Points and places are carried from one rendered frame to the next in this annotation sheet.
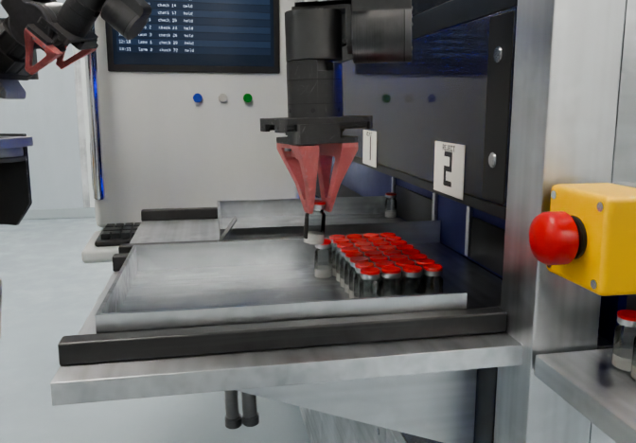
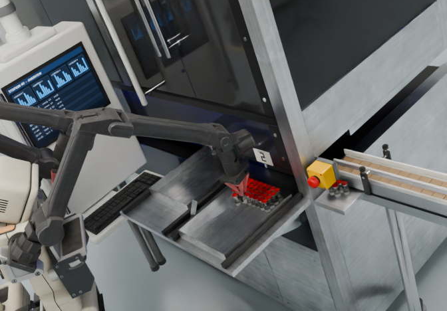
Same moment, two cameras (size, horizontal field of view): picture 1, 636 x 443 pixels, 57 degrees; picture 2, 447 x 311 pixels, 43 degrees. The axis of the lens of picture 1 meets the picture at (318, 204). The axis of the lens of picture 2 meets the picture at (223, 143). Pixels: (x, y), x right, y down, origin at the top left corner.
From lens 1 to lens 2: 1.52 m
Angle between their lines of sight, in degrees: 28
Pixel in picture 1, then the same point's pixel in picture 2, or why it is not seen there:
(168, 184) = (88, 185)
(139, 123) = not seen: hidden behind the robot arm
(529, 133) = (294, 155)
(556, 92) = (298, 147)
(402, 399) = not seen: hidden behind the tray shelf
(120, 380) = (243, 262)
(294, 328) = (264, 228)
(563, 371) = (322, 203)
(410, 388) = not seen: hidden behind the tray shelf
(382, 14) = (245, 141)
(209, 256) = (199, 218)
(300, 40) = (227, 158)
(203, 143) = (94, 157)
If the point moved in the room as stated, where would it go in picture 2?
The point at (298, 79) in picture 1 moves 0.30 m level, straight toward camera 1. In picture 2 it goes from (230, 167) to (286, 199)
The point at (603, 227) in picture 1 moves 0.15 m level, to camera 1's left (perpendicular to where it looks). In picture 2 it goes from (322, 178) to (288, 203)
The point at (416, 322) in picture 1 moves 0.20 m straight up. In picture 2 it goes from (286, 208) to (270, 163)
